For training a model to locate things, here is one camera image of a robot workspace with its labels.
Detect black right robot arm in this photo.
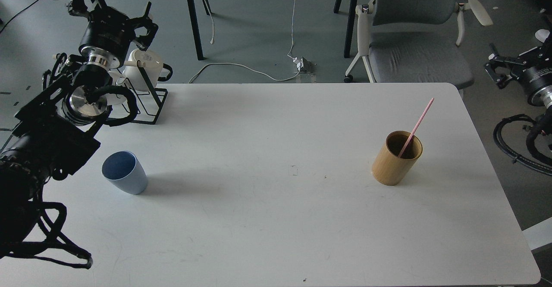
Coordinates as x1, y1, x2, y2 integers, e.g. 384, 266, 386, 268
484, 43, 552, 176

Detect white mug upper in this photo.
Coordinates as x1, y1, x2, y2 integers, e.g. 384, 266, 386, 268
122, 49, 173, 91

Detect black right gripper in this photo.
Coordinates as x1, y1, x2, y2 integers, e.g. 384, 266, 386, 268
484, 42, 552, 108

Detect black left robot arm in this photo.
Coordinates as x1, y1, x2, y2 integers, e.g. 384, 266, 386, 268
0, 0, 158, 269

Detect grey office chair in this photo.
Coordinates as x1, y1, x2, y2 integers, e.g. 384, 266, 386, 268
344, 0, 493, 90

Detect black wire mug rack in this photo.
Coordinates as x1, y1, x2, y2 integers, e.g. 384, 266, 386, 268
122, 61, 168, 125

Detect blue cup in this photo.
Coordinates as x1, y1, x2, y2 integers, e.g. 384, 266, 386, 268
102, 151, 148, 195

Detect bamboo cup holder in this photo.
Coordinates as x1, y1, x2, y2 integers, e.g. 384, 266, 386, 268
371, 131, 423, 186

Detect white power strip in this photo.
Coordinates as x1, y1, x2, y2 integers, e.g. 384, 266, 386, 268
292, 56, 315, 74

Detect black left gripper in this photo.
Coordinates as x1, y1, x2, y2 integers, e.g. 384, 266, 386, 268
67, 0, 159, 68

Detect black table leg left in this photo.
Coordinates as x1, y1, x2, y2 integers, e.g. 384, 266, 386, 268
186, 0, 206, 61

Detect pink chopstick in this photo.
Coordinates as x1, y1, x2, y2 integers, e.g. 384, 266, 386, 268
398, 98, 435, 158

